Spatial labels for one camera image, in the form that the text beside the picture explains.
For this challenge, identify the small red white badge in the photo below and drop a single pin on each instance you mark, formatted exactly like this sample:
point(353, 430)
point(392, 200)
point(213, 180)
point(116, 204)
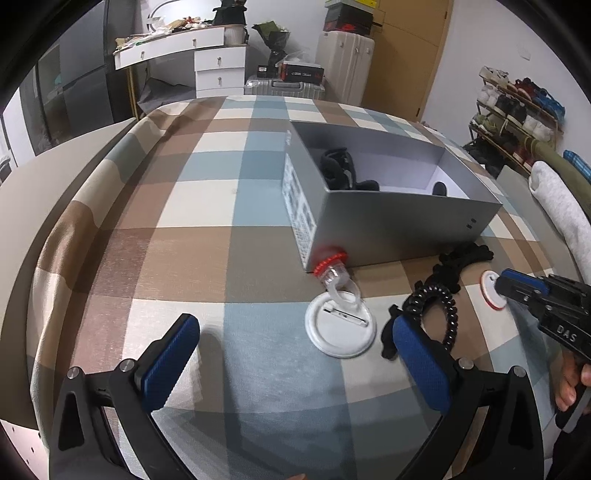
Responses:
point(488, 288)

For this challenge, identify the yellow shoebox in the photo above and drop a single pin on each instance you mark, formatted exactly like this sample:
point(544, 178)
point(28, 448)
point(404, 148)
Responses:
point(351, 2)

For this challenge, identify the green rolled blanket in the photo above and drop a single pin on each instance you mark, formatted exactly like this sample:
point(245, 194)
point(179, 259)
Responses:
point(563, 164)

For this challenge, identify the white rolled blanket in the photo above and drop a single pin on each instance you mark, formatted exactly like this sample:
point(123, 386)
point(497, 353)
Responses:
point(563, 207)

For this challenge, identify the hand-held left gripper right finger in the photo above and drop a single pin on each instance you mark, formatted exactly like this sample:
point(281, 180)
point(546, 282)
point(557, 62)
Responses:
point(422, 369)

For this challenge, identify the small black hair accessory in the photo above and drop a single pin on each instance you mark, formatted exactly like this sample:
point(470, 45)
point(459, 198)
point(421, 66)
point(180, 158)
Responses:
point(440, 188)

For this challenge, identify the wooden door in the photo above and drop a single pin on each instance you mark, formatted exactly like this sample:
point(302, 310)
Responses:
point(406, 60)

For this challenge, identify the metal shoe rack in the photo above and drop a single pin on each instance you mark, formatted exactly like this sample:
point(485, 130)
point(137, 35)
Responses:
point(489, 134)

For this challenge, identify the rows of shoes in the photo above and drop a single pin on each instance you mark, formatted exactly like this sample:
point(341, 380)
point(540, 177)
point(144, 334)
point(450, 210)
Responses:
point(517, 106)

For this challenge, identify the oval mirror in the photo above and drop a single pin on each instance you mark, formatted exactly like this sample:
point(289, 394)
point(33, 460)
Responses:
point(159, 10)

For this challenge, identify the blue plaid cloth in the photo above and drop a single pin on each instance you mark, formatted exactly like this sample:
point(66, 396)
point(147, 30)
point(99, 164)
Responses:
point(579, 164)

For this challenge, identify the black red flat box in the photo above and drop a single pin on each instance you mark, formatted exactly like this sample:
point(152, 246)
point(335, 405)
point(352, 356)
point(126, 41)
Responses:
point(301, 72)

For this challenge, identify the person's left hand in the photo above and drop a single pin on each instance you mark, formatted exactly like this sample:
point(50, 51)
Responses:
point(296, 477)

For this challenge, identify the silver cardboard box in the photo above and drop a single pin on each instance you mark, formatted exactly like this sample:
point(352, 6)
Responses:
point(392, 230)

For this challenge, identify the black bag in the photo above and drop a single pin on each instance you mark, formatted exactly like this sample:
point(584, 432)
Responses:
point(228, 13)

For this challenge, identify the grey cloth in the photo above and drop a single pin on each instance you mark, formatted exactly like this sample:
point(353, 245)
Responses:
point(164, 94)

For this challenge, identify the silver suitcase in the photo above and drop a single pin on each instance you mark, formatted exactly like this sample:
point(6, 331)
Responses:
point(286, 88)

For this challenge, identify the white round cup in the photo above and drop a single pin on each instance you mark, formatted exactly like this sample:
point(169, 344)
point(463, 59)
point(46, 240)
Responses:
point(234, 34)

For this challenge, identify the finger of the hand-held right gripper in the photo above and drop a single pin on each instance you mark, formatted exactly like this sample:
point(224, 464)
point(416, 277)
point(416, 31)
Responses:
point(519, 297)
point(524, 280)

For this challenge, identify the person's right hand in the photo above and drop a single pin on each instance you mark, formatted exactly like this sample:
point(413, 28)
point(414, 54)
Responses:
point(567, 385)

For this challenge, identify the pile of dressing table clutter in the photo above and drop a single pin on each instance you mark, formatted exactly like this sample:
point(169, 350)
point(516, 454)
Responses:
point(166, 28)

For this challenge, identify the black refrigerator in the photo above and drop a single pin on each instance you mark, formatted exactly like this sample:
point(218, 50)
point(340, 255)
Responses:
point(87, 87)

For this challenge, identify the cream suitcase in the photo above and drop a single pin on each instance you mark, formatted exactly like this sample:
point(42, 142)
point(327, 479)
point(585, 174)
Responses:
point(346, 69)

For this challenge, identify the white dressing table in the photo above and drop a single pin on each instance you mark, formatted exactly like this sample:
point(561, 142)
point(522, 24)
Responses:
point(217, 64)

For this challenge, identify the beige mattress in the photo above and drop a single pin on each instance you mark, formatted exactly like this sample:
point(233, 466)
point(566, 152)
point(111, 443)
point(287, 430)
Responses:
point(27, 221)

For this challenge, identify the glass door cabinet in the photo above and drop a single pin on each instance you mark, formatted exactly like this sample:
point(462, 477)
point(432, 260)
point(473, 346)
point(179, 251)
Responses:
point(41, 106)

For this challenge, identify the black shoebox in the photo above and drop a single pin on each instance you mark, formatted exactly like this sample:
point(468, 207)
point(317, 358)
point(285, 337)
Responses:
point(348, 18)

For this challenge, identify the small black hair clip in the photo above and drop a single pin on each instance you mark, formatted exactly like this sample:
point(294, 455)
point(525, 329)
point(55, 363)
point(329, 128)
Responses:
point(388, 339)

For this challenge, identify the large white pin badge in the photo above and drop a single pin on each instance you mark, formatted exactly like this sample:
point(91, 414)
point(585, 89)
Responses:
point(339, 332)

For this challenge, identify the small black box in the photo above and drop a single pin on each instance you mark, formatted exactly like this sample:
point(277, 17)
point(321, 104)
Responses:
point(263, 70)

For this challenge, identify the large black hair claw clip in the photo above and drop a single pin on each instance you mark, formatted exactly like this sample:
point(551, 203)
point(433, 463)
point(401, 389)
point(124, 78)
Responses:
point(337, 168)

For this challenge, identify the checked bed sheet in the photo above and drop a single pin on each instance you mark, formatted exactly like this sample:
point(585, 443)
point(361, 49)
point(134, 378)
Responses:
point(184, 207)

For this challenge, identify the black wrapped bouquet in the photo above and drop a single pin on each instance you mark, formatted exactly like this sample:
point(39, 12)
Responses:
point(274, 41)

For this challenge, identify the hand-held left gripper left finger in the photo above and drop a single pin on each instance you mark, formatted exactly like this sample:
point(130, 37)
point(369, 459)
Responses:
point(168, 364)

